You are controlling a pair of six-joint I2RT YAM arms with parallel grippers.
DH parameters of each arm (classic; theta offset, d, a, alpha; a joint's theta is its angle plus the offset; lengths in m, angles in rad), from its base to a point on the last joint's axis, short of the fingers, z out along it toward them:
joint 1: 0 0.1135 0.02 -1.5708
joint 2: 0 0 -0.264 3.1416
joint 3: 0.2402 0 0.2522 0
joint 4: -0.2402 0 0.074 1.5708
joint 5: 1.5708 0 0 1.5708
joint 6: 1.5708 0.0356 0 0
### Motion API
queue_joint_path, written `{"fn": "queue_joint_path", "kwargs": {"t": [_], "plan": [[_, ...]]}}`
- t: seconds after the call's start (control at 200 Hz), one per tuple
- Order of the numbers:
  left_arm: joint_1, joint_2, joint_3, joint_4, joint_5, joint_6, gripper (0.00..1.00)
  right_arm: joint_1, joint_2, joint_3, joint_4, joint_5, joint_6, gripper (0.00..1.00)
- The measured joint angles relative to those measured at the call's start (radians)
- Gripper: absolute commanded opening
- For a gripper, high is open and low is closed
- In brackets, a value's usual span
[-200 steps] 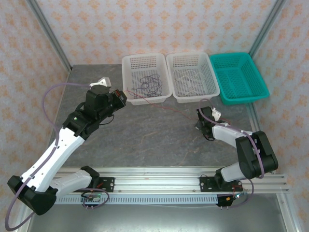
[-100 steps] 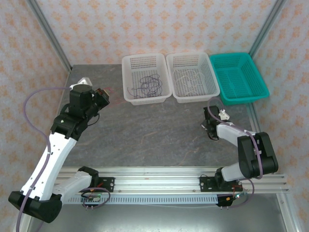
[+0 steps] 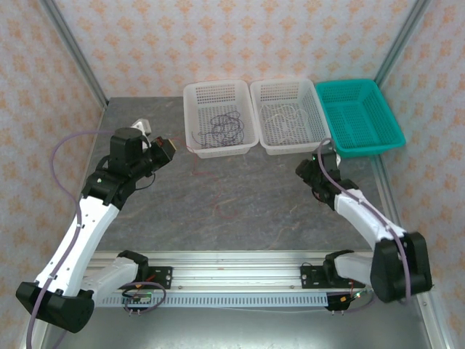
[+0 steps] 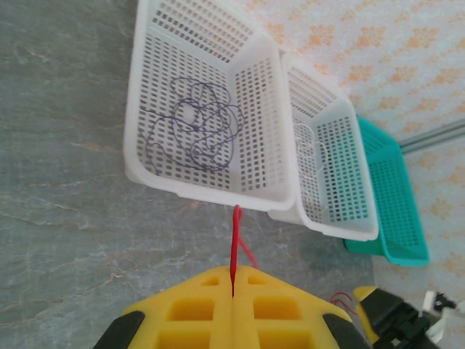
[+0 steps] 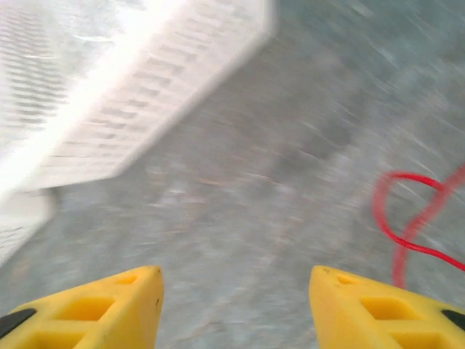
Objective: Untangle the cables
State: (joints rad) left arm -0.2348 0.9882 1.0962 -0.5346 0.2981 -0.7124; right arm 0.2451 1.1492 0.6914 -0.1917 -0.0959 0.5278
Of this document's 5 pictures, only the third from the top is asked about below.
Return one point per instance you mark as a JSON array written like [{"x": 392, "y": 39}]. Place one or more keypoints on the grey metal shelf sheet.
[{"x": 236, "y": 327}]

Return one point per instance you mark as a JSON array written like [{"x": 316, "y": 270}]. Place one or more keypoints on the small controller board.
[
  {"x": 345, "y": 300},
  {"x": 140, "y": 301}
]

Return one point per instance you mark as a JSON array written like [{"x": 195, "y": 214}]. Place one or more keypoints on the aluminium frame post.
[
  {"x": 401, "y": 40},
  {"x": 72, "y": 51}
]

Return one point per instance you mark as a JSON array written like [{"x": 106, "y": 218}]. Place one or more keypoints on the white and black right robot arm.
[{"x": 363, "y": 214}]

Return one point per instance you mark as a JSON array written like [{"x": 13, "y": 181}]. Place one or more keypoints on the aluminium table edge rail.
[
  {"x": 434, "y": 327},
  {"x": 38, "y": 345}
]

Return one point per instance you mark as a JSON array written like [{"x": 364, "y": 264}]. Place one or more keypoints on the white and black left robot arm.
[{"x": 80, "y": 240}]

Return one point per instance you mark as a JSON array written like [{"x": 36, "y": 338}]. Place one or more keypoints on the white perforated plastic basket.
[
  {"x": 221, "y": 94},
  {"x": 288, "y": 91}
]

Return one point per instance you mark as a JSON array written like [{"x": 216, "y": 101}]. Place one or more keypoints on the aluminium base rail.
[{"x": 236, "y": 270}]

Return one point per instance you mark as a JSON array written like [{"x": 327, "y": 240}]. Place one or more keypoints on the teal perforated plastic basket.
[{"x": 357, "y": 116}]

